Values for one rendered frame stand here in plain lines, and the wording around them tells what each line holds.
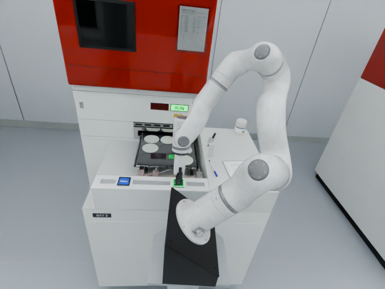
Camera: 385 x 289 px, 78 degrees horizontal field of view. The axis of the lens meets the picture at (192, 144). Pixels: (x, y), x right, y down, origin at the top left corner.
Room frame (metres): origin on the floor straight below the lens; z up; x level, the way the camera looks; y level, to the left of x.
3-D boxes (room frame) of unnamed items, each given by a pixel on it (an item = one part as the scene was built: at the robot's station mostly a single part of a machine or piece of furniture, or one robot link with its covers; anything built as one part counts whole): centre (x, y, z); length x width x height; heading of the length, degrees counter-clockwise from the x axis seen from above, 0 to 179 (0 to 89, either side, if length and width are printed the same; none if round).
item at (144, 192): (0.85, 0.17, 0.89); 0.55 x 0.09 x 0.14; 97
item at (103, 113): (1.42, 0.37, 1.02); 0.81 x 0.03 x 0.40; 97
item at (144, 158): (1.24, 0.15, 0.90); 0.34 x 0.34 x 0.01; 7
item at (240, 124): (1.45, -0.31, 1.01); 0.07 x 0.07 x 0.10
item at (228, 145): (1.17, -0.24, 0.89); 0.62 x 0.35 x 0.14; 7
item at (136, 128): (1.43, 0.19, 0.89); 0.44 x 0.02 x 0.10; 97
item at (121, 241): (1.13, 0.06, 0.41); 0.96 x 0.64 x 0.82; 97
